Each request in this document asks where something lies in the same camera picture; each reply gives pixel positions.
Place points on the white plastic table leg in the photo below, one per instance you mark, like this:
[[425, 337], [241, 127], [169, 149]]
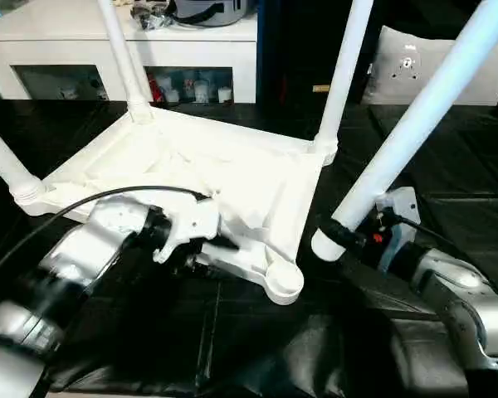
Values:
[[124, 54], [344, 62], [6, 161], [419, 116]]

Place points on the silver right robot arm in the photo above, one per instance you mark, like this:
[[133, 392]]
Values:
[[452, 282]]

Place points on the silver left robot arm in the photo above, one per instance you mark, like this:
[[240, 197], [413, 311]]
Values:
[[87, 248]]

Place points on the black mat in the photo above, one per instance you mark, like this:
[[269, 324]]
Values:
[[274, 352]]

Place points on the small gold label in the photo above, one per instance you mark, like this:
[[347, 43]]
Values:
[[321, 88]]

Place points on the black cabinet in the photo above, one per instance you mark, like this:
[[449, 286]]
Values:
[[299, 41]]

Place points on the grey cushion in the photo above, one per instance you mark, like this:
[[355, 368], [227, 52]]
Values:
[[491, 83]]

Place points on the dark bag on cabinet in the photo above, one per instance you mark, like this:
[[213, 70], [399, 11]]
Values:
[[207, 12]]

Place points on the dark clutter pile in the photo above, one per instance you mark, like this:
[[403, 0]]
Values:
[[151, 18]]

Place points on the white cabinet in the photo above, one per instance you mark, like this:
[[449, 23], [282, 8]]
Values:
[[45, 45]]

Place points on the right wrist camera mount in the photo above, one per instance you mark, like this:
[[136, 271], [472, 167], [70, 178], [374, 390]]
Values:
[[402, 203]]

